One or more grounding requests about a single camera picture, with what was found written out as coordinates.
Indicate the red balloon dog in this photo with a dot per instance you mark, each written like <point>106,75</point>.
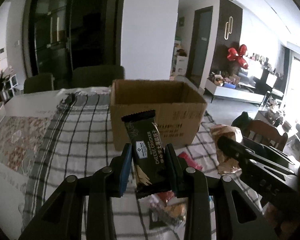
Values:
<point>237,55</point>

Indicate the dark jacket on chair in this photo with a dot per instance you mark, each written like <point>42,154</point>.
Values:
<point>242,122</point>

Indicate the red snack pouch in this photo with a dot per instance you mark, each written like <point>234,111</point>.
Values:
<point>190,161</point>

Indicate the dark green snack packet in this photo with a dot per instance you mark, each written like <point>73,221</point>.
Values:
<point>173,216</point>

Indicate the white black plaid tablecloth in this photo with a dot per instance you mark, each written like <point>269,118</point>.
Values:
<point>79,141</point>

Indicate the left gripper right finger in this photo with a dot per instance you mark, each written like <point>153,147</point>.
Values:
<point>215,201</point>

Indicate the dark upholstered chair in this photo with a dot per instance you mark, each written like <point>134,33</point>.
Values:
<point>97,76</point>

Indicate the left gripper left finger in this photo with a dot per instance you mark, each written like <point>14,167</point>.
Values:
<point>61,215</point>

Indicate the brown cardboard box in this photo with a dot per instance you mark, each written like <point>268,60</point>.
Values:
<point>179,109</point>

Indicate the red foil snack packet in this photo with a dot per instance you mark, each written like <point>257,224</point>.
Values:
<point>166,196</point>

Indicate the floral patterned cloth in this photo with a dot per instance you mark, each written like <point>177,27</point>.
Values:
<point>20,141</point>

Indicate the brown wooden chair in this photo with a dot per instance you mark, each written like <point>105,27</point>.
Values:
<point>263,133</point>

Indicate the black cheese cracker packet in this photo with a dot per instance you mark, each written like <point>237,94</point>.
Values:
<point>151,163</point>

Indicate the white tv cabinet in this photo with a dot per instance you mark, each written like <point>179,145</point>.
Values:
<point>233,94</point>

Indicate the beige crumpled snack bag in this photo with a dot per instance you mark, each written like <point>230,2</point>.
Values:
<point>223,136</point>

